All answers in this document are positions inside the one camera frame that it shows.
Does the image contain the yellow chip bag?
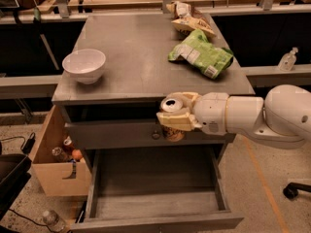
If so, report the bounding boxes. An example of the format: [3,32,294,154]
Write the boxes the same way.
[166,1,216,37]

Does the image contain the grey top drawer with knob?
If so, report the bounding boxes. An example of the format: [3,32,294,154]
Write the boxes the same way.
[65,119,235,150]

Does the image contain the open grey middle drawer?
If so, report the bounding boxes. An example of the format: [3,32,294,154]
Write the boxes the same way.
[71,146,243,233]

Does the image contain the clear plastic water bottle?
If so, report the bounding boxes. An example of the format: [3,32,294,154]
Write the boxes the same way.
[42,210,66,233]

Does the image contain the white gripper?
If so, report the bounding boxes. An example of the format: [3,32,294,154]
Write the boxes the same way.
[156,92,229,136]

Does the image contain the white ceramic bowl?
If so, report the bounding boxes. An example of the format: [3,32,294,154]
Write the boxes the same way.
[62,49,106,84]

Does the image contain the black power adapter cable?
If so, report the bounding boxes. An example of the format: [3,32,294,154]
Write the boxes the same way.
[0,132,37,155]

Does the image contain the green chip bag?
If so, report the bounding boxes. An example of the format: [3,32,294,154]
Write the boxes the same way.
[168,29,233,80]

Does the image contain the cardboard box with items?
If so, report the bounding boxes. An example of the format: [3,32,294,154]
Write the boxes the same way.
[30,106,91,196]

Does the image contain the black chair at left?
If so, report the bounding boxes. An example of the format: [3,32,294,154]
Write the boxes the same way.
[0,153,31,220]

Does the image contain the clear hand sanitizer bottle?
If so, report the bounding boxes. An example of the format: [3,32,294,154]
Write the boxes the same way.
[278,48,298,72]

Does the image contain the orange soda can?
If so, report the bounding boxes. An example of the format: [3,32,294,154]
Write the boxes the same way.
[160,98,185,142]

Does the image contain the grey metal drawer cabinet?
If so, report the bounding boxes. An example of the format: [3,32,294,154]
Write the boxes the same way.
[52,11,256,233]

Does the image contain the black office chair base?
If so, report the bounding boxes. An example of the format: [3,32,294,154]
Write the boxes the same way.
[283,183,311,200]

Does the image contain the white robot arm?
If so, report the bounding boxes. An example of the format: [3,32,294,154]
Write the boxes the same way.
[156,84,311,150]

